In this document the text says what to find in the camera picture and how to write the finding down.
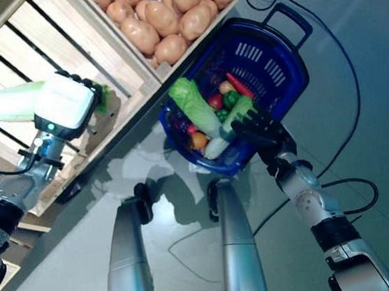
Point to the black five-finger right hand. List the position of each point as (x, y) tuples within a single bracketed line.
[(259, 127)]

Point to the black five-finger left hand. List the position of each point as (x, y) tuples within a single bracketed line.
[(63, 104)]

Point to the napa cabbage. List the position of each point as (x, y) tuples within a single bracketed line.
[(194, 110), (236, 112), (10, 103)]

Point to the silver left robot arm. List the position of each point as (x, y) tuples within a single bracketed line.
[(10, 194)]

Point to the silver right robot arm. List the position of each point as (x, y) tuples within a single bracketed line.
[(305, 189)]

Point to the blue plastic shopping basket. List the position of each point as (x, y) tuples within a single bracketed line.
[(279, 83)]

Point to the small green pepper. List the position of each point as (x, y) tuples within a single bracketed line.
[(222, 115), (231, 99)]

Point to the red chili pepper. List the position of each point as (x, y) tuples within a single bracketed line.
[(240, 85)]

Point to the red apple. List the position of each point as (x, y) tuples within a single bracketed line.
[(215, 101)]

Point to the light wooden slatted crate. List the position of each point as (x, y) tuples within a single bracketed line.
[(75, 53), (163, 73)]

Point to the small tan potato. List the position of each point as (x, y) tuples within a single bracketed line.
[(225, 86)]

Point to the small orange fruit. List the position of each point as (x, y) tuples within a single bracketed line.
[(199, 140)]

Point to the small red tomato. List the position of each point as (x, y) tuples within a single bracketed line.
[(192, 129)]

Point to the wooden display shelf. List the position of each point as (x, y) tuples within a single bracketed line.
[(55, 189)]

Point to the silver left robot leg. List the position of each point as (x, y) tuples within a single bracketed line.
[(127, 265)]

